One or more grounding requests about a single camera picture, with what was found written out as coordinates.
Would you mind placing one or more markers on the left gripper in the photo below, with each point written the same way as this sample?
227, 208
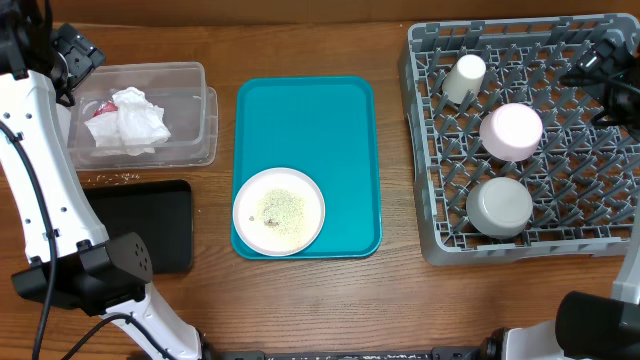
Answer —
80, 56

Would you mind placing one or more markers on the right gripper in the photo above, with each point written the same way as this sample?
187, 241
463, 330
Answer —
598, 60

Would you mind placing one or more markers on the red foil wrapper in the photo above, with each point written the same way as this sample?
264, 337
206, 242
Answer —
105, 107

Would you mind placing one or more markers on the white napkin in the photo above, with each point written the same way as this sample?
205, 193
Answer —
111, 135
139, 121

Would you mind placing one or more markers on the grey dishwasher rack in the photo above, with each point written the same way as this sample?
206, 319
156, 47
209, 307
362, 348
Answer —
584, 181

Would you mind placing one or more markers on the white paper cup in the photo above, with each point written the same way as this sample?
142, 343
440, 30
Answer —
466, 76

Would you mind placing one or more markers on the grey bowl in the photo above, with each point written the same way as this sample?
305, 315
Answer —
499, 208

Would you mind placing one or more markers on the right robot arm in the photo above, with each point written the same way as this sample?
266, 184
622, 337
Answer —
588, 326

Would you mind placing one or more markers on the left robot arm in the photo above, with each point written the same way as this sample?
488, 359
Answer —
73, 262

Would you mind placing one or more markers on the clear plastic waste bin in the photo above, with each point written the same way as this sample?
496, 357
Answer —
179, 88

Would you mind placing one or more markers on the scattered rice grains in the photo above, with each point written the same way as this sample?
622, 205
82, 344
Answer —
110, 179

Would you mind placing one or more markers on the black plastic tray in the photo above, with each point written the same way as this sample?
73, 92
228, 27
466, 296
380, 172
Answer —
161, 213

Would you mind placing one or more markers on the large white plate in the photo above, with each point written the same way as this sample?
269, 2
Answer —
278, 212

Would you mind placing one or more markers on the teal serving tray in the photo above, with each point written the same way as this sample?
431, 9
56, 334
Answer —
324, 127

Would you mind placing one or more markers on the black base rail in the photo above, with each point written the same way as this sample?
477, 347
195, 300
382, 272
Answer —
436, 353

